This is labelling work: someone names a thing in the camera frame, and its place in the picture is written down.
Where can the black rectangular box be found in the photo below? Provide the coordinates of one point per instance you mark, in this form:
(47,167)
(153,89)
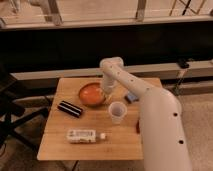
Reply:
(70,109)

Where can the black office chair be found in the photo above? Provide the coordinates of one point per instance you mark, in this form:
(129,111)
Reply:
(11,89)

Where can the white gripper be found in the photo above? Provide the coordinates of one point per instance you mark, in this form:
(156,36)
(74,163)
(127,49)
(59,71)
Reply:
(107,84)

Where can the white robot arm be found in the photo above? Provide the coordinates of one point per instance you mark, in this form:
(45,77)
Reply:
(163,138)

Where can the translucent plastic cup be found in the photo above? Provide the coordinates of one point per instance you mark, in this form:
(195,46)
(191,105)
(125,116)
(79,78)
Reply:
(117,111)

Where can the clear plastic water bottle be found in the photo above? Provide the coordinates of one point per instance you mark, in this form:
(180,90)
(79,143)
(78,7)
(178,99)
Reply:
(84,136)

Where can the orange ceramic bowl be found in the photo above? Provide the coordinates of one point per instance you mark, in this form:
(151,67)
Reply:
(91,95)

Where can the blue sponge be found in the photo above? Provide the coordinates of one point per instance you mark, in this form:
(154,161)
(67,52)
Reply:
(130,98)

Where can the black clamp on ledge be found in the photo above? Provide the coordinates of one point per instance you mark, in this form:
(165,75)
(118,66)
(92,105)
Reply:
(182,63)

